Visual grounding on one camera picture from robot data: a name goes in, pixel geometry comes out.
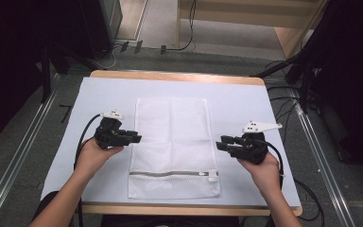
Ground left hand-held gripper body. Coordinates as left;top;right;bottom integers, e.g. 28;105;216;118
93;110;128;150

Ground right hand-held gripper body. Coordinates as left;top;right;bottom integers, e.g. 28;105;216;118
229;120;284;166

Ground white mesh laundry bag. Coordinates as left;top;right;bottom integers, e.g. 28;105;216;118
127;96;222;201

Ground person's left hand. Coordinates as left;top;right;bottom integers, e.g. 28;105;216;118
74;136;125;183

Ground person's right hand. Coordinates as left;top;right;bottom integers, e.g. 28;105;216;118
236;152;282;194

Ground white table mat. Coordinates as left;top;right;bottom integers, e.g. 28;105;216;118
40;77;303;208

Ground wooden table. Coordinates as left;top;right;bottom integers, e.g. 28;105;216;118
80;69;303;218

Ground black stand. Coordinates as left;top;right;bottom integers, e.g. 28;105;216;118
40;45;53;104
250;51;320;114

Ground dark cabinet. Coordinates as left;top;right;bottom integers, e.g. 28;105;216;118
97;0;124;44

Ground black curtain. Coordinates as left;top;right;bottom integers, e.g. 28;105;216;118
296;0;363;188
0;0;116;152

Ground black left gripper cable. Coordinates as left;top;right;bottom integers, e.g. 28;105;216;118
73;113;103;227

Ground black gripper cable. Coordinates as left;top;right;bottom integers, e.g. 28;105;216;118
258;139;285;192
73;113;103;227

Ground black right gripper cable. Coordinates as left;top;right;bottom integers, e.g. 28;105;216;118
258;139;285;192

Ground metal floor rail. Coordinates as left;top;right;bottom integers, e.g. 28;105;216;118
287;88;357;227
0;74;61;227

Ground black floor cable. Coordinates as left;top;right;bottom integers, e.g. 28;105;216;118
291;178;325;222

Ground black hanging cable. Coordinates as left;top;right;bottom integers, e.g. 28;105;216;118
166;0;198;52

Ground light wooden frame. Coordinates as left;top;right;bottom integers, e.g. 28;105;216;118
175;0;329;60

